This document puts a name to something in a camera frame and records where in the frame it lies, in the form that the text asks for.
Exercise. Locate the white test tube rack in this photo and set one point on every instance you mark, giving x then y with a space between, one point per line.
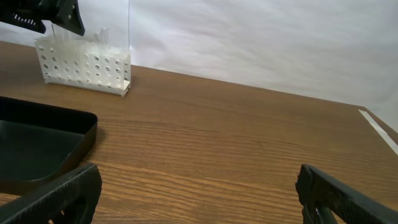
77 68

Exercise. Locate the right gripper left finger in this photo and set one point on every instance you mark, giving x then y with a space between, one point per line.
62 193

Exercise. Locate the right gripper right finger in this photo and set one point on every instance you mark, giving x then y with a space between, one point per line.
335 199

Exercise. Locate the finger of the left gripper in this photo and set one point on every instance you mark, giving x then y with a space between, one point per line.
18 9
70 17

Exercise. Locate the clear test tube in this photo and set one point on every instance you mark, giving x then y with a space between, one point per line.
59 35
105 35
99 38

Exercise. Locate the black tray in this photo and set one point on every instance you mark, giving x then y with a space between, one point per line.
37 146

